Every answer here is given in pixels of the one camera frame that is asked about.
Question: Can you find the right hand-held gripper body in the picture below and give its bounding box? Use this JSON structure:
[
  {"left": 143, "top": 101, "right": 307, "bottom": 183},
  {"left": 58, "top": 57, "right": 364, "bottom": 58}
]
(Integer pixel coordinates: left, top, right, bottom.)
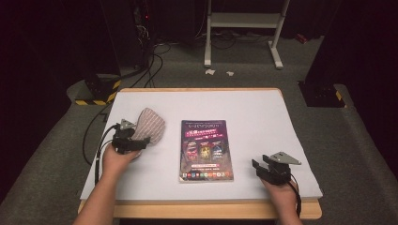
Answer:
[{"left": 258, "top": 151, "right": 302, "bottom": 187}]

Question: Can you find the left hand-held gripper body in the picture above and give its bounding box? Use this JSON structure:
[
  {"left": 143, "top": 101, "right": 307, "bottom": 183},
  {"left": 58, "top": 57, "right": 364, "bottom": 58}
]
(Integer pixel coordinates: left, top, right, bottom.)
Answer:
[{"left": 111, "top": 118, "right": 141, "bottom": 155}]

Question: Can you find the fluffy striped towel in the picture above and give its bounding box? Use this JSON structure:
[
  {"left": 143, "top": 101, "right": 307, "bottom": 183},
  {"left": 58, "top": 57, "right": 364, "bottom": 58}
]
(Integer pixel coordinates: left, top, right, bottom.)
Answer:
[{"left": 130, "top": 107, "right": 166, "bottom": 145}]

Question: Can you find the glossy magazine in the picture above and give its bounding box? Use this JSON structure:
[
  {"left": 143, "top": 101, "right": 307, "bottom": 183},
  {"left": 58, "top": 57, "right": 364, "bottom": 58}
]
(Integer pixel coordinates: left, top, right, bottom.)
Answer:
[{"left": 178, "top": 119, "right": 235, "bottom": 183}]

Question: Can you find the person's left hand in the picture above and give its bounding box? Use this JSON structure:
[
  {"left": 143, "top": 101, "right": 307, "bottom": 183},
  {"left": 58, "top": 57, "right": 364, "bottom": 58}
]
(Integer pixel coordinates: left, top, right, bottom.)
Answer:
[{"left": 101, "top": 144, "right": 143, "bottom": 178}]

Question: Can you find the white table cover sheet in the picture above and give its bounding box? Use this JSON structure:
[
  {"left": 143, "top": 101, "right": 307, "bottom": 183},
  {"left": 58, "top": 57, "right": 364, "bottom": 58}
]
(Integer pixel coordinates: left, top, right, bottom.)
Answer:
[{"left": 80, "top": 89, "right": 323, "bottom": 201}]

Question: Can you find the black base with yellow stripes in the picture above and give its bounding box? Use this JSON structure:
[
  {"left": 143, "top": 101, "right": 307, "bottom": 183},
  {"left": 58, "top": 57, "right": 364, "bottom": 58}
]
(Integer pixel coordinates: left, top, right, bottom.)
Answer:
[
  {"left": 74, "top": 73, "right": 122, "bottom": 106},
  {"left": 298, "top": 80, "right": 347, "bottom": 109}
]

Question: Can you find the wooden table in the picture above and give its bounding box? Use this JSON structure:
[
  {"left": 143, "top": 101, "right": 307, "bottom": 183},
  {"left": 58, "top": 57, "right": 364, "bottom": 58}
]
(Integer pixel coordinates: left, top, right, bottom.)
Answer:
[{"left": 77, "top": 87, "right": 323, "bottom": 220}]

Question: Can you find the white metal stand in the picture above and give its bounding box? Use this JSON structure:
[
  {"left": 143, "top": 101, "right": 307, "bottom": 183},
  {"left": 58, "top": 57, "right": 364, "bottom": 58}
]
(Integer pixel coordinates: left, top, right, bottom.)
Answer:
[{"left": 204, "top": 0, "right": 290, "bottom": 70}]

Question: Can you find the left hand-held gripper cable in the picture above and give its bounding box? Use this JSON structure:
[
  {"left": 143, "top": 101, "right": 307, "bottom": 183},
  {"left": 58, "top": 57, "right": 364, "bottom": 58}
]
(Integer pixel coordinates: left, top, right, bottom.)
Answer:
[{"left": 93, "top": 124, "right": 122, "bottom": 186}]

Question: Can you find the hand-held gripper cable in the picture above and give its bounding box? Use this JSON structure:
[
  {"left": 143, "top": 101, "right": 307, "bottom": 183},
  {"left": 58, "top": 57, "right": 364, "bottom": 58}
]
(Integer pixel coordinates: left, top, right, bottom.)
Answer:
[
  {"left": 286, "top": 172, "right": 302, "bottom": 218},
  {"left": 93, "top": 124, "right": 122, "bottom": 186}
]

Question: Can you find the right hand-held gripper cable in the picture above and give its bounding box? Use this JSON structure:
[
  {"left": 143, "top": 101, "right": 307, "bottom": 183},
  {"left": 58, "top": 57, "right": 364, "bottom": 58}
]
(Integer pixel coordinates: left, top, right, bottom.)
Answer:
[{"left": 286, "top": 172, "right": 302, "bottom": 218}]

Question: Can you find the black floor cable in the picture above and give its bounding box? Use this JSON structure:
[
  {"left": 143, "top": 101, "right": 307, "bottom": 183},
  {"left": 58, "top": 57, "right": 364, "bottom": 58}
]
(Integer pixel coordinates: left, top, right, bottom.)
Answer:
[{"left": 82, "top": 102, "right": 111, "bottom": 167}]

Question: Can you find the bundle of black floor cables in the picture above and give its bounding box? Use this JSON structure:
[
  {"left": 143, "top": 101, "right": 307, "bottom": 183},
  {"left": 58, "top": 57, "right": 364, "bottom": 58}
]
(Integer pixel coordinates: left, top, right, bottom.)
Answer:
[{"left": 120, "top": 41, "right": 173, "bottom": 89}]

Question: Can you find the dark equipment rack with wires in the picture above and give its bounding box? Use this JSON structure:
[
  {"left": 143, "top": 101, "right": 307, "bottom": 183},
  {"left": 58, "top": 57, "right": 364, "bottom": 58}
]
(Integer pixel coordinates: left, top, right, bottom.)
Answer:
[{"left": 130, "top": 0, "right": 158, "bottom": 68}]

